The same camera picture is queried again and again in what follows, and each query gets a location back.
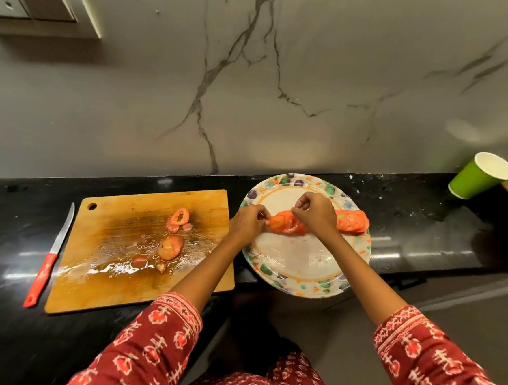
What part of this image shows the person's right hand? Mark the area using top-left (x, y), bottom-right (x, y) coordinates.
top-left (289, 191), bottom-right (343, 245)

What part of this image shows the person's left hand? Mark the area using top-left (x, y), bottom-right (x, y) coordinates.
top-left (226, 202), bottom-right (273, 251)

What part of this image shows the row of tomato slices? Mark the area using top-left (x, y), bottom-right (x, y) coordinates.
top-left (264, 203), bottom-right (371, 242)

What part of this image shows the floral rimmed plate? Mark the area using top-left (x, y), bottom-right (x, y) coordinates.
top-left (234, 170), bottom-right (377, 303)

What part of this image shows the pile of tomato slices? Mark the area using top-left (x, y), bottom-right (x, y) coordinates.
top-left (129, 204), bottom-right (195, 276)

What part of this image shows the red handled knife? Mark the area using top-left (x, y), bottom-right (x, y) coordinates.
top-left (23, 199), bottom-right (76, 311)

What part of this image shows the person's right forearm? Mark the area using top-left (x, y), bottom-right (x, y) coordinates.
top-left (321, 232), bottom-right (413, 330)

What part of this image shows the person's left forearm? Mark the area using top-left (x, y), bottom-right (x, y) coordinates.
top-left (169, 234), bottom-right (245, 318)

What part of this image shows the brown lower cabinet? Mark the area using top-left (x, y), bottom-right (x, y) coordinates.
top-left (206, 261), bottom-right (508, 385)

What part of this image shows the red patterned left sleeve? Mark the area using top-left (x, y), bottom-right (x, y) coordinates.
top-left (61, 284), bottom-right (206, 385)

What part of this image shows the red patterned sleeve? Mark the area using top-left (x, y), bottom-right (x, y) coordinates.
top-left (61, 284), bottom-right (206, 385)
top-left (369, 302), bottom-right (508, 385)

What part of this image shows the green paper cup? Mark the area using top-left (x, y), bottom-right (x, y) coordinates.
top-left (447, 149), bottom-right (508, 203)

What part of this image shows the red patterned tunic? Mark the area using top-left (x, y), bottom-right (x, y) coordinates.
top-left (184, 343), bottom-right (347, 385)

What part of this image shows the wooden cutting board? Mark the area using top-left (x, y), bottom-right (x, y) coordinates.
top-left (44, 177), bottom-right (242, 328)

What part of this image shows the red patterned right sleeve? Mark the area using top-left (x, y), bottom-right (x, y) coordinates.
top-left (369, 302), bottom-right (508, 385)

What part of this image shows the black cabinet handle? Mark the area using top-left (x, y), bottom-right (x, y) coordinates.
top-left (397, 276), bottom-right (427, 293)

